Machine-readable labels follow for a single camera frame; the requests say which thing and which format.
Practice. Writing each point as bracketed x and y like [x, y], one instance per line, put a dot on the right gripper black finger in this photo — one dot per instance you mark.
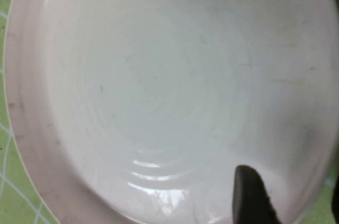
[249, 200]

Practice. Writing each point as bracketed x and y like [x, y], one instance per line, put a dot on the pink round plate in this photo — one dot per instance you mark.
[172, 75]

